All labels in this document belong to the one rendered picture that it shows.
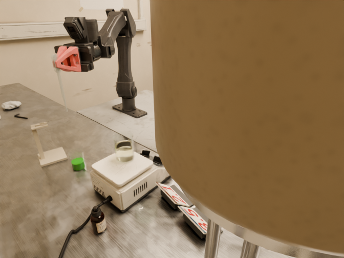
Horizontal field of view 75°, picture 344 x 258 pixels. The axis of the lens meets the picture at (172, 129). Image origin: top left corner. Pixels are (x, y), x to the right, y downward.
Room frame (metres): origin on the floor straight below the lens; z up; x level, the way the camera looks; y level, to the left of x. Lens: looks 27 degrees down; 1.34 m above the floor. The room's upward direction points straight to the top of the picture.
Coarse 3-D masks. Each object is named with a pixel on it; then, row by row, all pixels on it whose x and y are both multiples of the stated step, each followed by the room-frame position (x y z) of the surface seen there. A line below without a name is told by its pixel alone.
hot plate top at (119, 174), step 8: (104, 160) 0.50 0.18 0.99; (112, 160) 0.50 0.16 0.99; (136, 160) 0.50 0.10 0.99; (144, 160) 0.50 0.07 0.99; (96, 168) 0.46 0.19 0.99; (104, 168) 0.46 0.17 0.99; (112, 168) 0.46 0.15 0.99; (120, 168) 0.46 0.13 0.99; (128, 168) 0.46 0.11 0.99; (136, 168) 0.46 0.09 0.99; (144, 168) 0.46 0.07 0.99; (104, 176) 0.43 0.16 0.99; (112, 176) 0.43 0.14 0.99; (120, 176) 0.43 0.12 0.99; (128, 176) 0.43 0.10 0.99; (136, 176) 0.44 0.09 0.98; (120, 184) 0.41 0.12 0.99
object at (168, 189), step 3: (159, 183) 0.47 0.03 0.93; (162, 186) 0.46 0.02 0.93; (165, 186) 0.47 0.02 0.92; (168, 186) 0.48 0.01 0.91; (165, 189) 0.45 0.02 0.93; (168, 189) 0.46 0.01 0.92; (171, 189) 0.47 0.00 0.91; (168, 192) 0.44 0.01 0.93; (171, 192) 0.45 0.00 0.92; (174, 192) 0.46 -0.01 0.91; (171, 195) 0.43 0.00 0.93; (174, 195) 0.44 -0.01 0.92; (177, 195) 0.45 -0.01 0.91; (174, 198) 0.42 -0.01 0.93; (177, 198) 0.43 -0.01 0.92; (180, 198) 0.44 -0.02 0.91; (177, 201) 0.41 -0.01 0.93; (180, 201) 0.42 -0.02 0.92; (183, 201) 0.43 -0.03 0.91; (186, 204) 0.42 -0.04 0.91
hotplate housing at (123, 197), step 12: (156, 168) 0.49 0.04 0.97; (96, 180) 0.46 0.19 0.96; (132, 180) 0.44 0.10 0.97; (144, 180) 0.45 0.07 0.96; (156, 180) 0.49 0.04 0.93; (108, 192) 0.43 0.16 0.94; (120, 192) 0.40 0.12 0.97; (132, 192) 0.42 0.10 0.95; (144, 192) 0.45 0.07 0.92; (120, 204) 0.40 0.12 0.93; (132, 204) 0.42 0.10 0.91
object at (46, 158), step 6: (36, 126) 0.62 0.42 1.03; (42, 126) 0.63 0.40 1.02; (36, 132) 0.62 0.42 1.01; (36, 138) 0.62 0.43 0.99; (36, 144) 0.62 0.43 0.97; (42, 150) 0.62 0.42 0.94; (48, 150) 0.67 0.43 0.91; (54, 150) 0.67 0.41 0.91; (60, 150) 0.67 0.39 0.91; (42, 156) 0.62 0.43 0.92; (48, 156) 0.64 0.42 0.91; (54, 156) 0.64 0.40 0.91; (60, 156) 0.64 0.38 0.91; (66, 156) 0.64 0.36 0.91; (42, 162) 0.60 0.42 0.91; (48, 162) 0.60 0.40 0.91; (54, 162) 0.61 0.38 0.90
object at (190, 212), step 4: (184, 208) 0.39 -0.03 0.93; (188, 208) 0.40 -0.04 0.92; (188, 212) 0.37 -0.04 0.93; (192, 212) 0.39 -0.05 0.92; (192, 216) 0.36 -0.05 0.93; (196, 216) 0.37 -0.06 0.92; (196, 220) 0.35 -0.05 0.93; (200, 220) 0.36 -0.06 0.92; (200, 224) 0.34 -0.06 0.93; (204, 224) 0.35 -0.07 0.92; (204, 228) 0.33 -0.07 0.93
